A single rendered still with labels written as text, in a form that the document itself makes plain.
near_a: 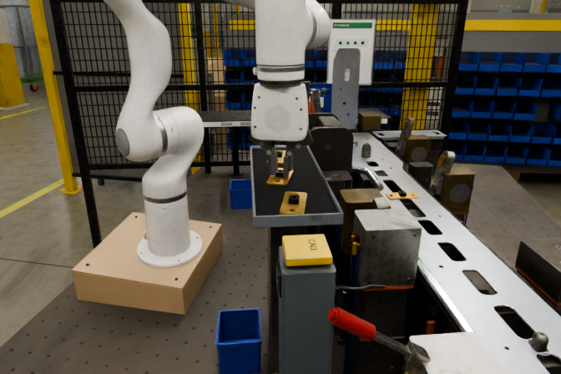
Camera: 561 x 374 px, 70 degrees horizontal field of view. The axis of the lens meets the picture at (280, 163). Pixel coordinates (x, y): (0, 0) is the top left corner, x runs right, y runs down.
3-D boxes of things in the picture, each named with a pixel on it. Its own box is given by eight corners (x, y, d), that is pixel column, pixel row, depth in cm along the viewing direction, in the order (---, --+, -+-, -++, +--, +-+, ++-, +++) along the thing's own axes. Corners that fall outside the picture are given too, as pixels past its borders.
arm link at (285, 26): (281, 60, 76) (246, 63, 70) (281, -16, 72) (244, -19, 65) (316, 63, 71) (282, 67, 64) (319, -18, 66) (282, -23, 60)
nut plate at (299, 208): (303, 215, 61) (303, 209, 61) (279, 214, 62) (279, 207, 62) (307, 194, 69) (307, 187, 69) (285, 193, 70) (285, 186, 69)
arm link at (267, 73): (248, 66, 67) (249, 83, 68) (300, 67, 65) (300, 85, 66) (260, 61, 75) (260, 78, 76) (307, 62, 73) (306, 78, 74)
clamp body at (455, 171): (467, 280, 122) (487, 174, 110) (430, 283, 121) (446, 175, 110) (457, 268, 128) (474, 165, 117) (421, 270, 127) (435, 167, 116)
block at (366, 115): (375, 192, 185) (381, 115, 173) (357, 193, 184) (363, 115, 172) (370, 185, 192) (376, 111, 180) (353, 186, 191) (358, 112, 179)
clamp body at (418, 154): (427, 225, 155) (439, 138, 144) (397, 226, 154) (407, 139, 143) (421, 218, 161) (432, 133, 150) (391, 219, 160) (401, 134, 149)
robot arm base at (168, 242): (123, 260, 114) (114, 204, 107) (158, 226, 131) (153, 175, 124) (184, 273, 110) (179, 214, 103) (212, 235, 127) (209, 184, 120)
